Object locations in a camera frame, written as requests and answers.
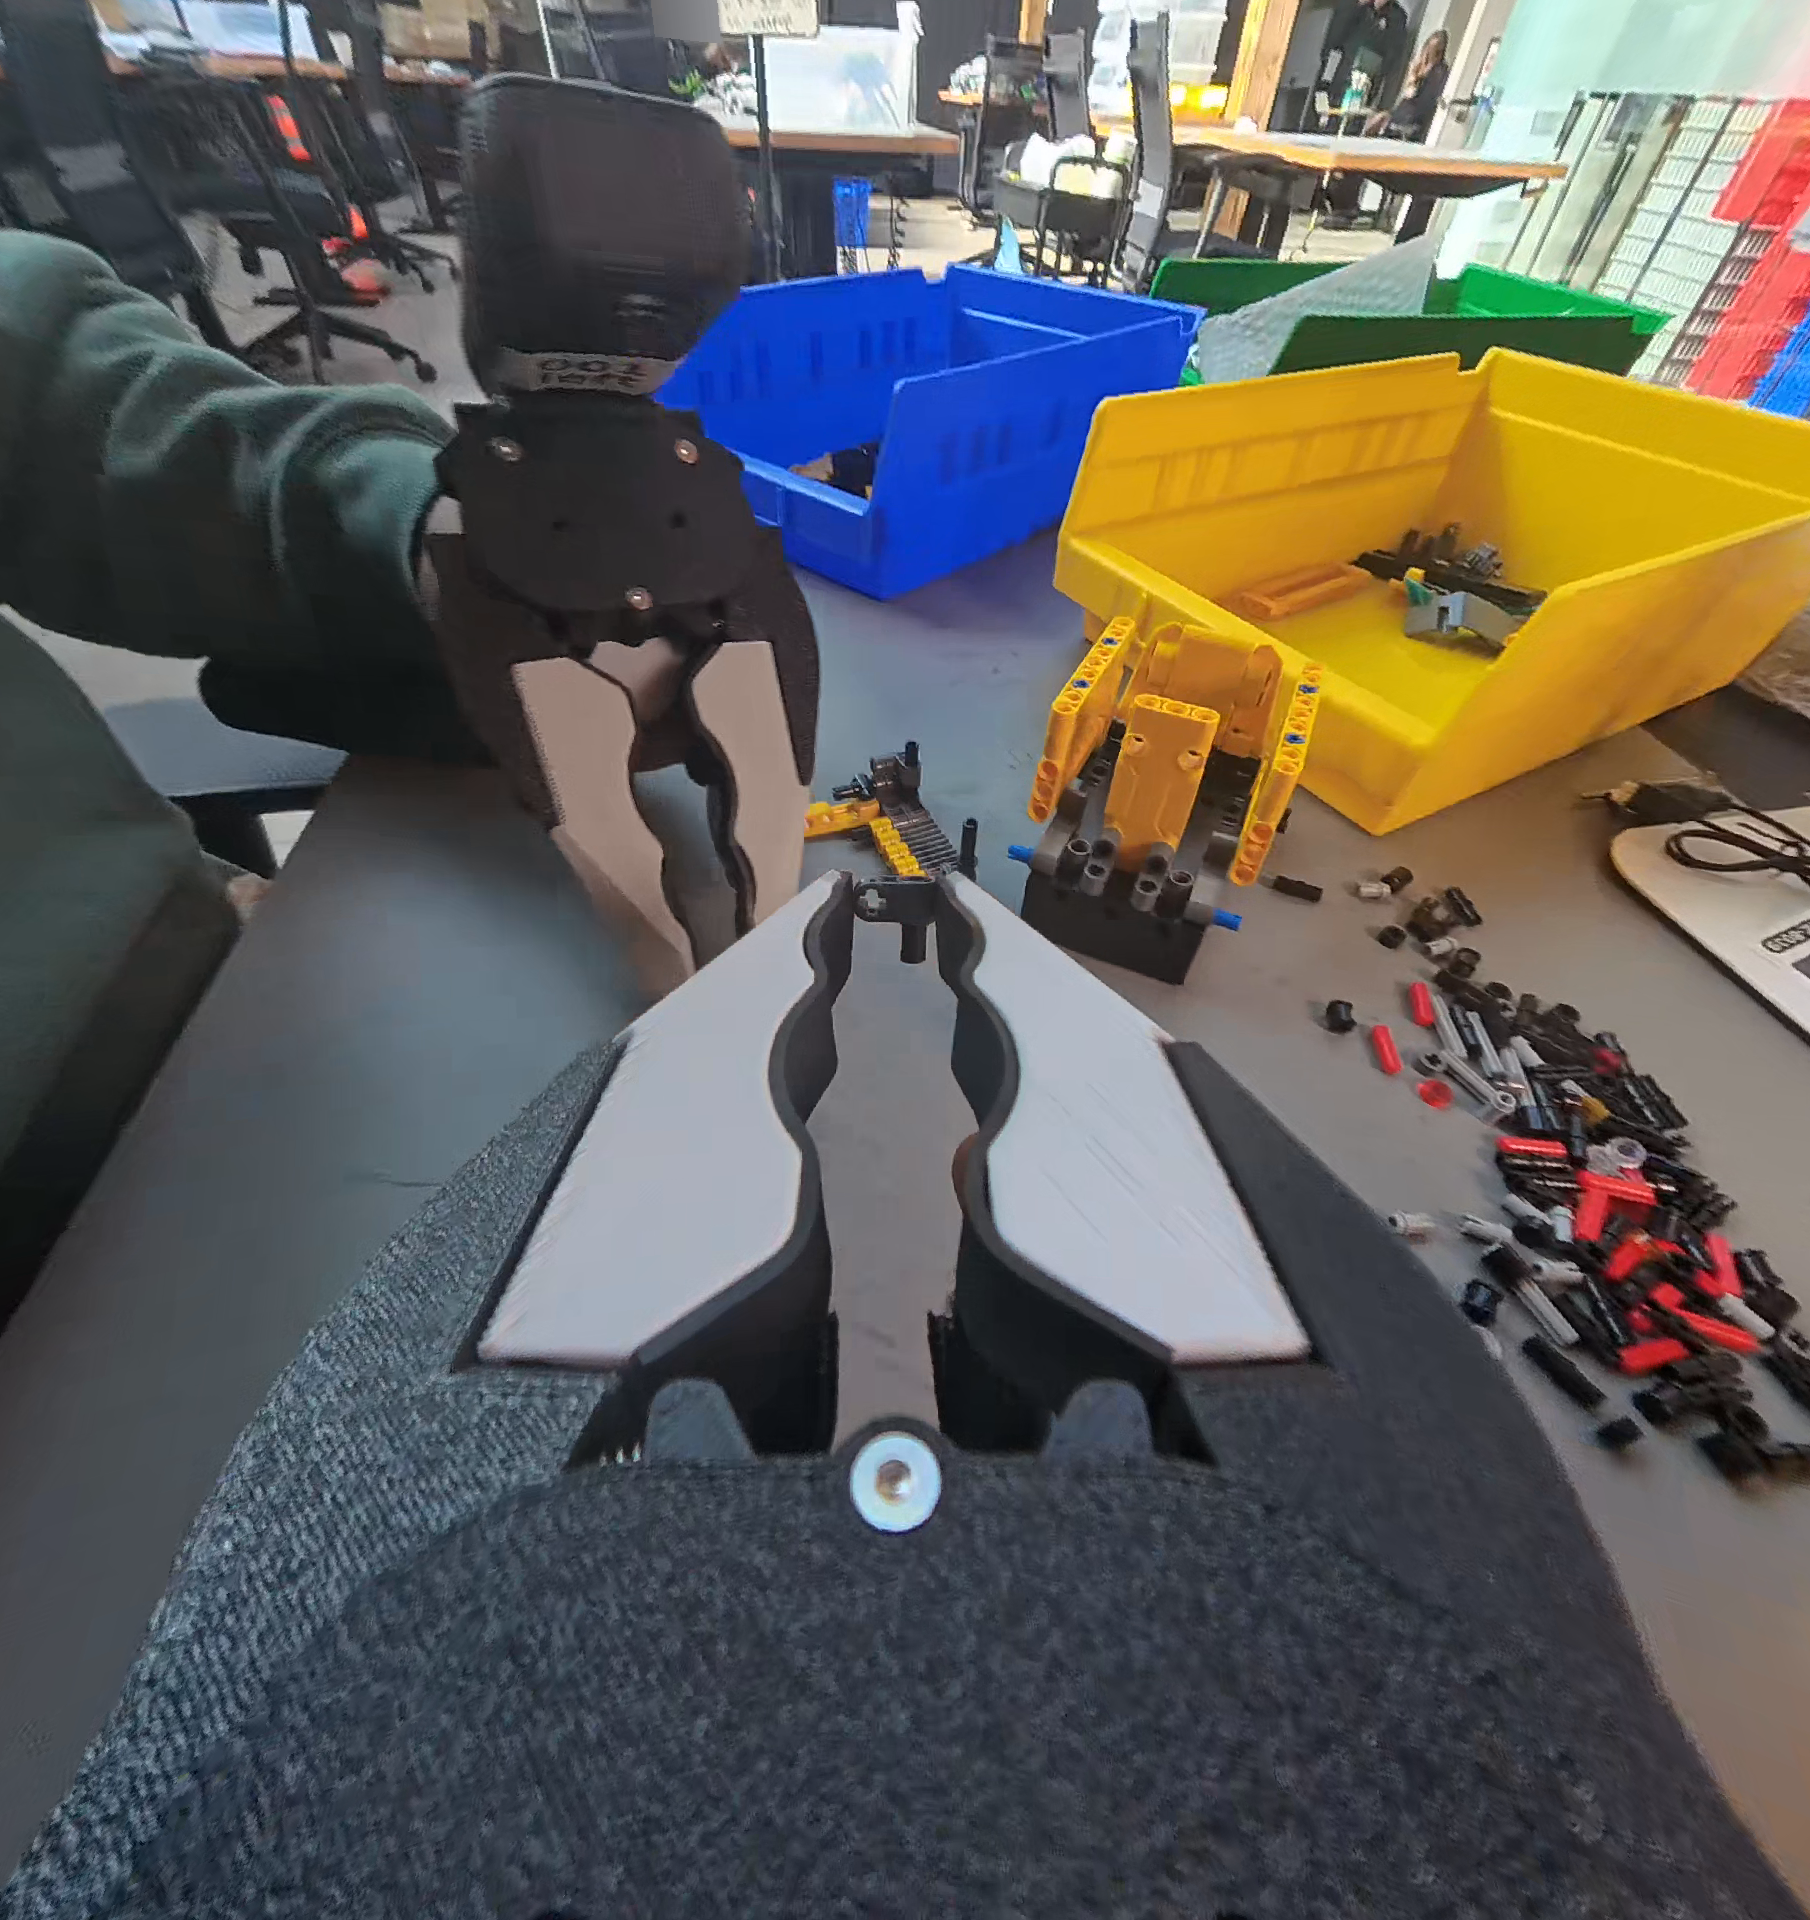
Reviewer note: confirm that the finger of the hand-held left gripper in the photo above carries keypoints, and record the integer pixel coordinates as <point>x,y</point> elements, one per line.
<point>761,751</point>
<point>585,765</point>

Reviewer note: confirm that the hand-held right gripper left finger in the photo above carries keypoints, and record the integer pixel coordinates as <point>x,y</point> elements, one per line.
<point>666,1202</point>

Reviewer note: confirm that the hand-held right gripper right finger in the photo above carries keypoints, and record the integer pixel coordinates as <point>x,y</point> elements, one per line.
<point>1130,1202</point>

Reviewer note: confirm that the black lego connector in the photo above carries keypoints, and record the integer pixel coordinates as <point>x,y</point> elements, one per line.
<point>916,916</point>

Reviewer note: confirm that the yellow black lego model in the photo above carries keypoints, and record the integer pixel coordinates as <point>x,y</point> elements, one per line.
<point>1161,781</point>

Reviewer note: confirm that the person's left forearm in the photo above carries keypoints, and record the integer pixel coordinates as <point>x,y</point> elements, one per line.
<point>157,480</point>

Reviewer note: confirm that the yellow lego subassembly with rack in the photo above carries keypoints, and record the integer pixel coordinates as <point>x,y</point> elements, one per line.
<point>869,817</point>

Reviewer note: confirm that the pile of small lego pins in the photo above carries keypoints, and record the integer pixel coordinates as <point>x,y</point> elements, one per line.
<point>1595,1202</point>

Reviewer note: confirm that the yellow lego beam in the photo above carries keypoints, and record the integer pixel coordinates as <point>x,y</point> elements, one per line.
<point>1301,593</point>

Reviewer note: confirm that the grey lego piece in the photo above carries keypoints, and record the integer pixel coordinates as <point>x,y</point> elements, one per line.
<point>1466,619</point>

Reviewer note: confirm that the black lego parts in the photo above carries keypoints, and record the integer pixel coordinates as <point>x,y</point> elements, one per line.
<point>1446,566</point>

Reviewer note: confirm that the black office chair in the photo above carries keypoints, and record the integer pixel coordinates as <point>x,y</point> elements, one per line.
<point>322,226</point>
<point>82,150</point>

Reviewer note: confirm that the blue storage bin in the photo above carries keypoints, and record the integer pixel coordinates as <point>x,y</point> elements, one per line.
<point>936,405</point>

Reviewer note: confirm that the person's green sweatshirt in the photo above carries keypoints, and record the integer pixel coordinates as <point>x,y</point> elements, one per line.
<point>51,962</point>

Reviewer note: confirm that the white book stand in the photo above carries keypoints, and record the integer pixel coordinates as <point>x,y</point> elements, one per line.
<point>1746,946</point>

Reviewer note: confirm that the clear plastic bag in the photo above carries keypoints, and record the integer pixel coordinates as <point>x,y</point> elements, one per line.
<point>1355,309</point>

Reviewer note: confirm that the wooden office table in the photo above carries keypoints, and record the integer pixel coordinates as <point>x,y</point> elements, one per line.
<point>1386,156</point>

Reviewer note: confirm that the large yellow storage bin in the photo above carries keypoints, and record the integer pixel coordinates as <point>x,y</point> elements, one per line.
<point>1627,526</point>

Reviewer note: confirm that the green storage bin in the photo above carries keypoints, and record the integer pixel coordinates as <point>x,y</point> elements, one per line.
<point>1567,316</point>

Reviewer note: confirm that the stack of red blue bins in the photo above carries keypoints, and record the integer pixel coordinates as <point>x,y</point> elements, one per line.
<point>1781,272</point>

